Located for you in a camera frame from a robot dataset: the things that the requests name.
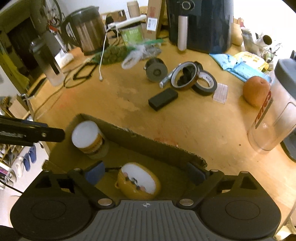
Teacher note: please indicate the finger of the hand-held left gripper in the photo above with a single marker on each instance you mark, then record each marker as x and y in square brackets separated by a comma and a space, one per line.
[46, 135]

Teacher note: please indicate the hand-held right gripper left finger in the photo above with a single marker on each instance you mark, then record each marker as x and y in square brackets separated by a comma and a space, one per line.
[95, 173]

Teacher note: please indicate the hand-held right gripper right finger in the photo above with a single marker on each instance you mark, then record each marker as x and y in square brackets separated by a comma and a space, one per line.
[196, 175]

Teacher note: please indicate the white lid jar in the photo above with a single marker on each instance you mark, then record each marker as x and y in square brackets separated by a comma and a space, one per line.
[85, 134]

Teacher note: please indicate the brown cardboard box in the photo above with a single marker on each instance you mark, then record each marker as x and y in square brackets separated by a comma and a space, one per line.
[148, 148]

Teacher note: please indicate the black rectangular block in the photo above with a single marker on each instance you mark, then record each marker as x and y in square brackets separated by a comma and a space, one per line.
[163, 99]

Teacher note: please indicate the silver stick packet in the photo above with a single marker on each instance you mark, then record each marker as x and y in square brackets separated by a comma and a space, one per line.
[164, 81]

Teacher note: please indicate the black cylinder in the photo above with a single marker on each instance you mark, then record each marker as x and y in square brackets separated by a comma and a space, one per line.
[155, 70]

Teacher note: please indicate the blue slippers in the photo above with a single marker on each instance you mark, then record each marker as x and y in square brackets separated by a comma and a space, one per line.
[30, 157]

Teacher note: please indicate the black tape roll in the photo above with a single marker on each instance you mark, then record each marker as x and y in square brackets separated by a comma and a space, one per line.
[203, 92]

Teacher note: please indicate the clear plastic blister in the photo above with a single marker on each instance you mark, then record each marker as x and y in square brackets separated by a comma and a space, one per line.
[220, 93]

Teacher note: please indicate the clear shaker bottle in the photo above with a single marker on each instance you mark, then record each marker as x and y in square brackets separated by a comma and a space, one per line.
[275, 120]

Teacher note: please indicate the dark round base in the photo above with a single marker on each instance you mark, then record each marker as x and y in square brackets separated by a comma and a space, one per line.
[289, 150]

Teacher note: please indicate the orange fruit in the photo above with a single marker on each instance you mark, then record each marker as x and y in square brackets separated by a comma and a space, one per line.
[254, 90]

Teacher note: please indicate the small black caps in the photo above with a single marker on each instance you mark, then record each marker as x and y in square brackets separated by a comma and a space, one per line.
[199, 69]

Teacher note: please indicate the green mesh bag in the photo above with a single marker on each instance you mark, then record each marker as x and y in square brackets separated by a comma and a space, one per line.
[113, 53]

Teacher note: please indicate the steel electric kettle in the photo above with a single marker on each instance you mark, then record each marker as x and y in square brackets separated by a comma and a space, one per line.
[89, 30]

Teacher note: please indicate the white plastic bag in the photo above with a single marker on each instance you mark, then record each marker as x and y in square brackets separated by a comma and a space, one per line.
[131, 59]

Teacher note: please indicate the blue packet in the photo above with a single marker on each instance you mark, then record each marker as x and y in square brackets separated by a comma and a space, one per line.
[227, 61]

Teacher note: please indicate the bicycle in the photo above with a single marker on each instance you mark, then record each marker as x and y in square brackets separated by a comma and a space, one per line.
[54, 11]

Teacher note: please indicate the yellow packet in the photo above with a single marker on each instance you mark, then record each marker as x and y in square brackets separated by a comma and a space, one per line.
[248, 58]

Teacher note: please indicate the green can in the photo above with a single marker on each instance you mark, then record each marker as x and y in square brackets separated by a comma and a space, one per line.
[131, 34]

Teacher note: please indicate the white bar tool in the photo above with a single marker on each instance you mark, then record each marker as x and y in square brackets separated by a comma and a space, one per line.
[129, 22]

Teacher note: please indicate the silver pouch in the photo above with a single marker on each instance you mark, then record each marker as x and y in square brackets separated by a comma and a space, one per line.
[249, 41]

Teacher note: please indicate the black air fryer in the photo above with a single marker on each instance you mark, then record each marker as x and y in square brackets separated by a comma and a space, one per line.
[203, 25]

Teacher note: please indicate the white paper roll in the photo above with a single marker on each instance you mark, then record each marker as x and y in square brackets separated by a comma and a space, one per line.
[264, 40]

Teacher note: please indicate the brown cardboard tube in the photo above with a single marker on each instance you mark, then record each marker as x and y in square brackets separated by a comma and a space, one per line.
[133, 8]

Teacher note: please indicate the tall cardboard carton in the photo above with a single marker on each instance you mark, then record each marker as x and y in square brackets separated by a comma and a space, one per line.
[152, 14]

